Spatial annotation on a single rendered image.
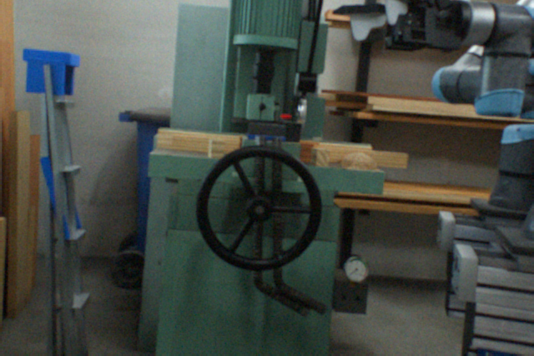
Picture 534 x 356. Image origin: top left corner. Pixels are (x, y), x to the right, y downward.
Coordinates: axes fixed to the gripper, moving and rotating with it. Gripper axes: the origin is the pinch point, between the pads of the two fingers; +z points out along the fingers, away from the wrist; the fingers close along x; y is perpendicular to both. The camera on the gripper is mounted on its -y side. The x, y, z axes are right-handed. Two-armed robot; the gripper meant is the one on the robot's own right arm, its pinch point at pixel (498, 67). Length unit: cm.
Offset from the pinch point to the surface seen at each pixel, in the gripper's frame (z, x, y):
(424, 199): 129, 11, 68
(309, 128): -40, -73, 16
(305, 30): -38, -73, -14
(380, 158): -56, -56, 24
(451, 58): 178, 45, -11
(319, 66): -38, -69, -3
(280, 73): -46, -81, -1
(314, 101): -40, -71, 8
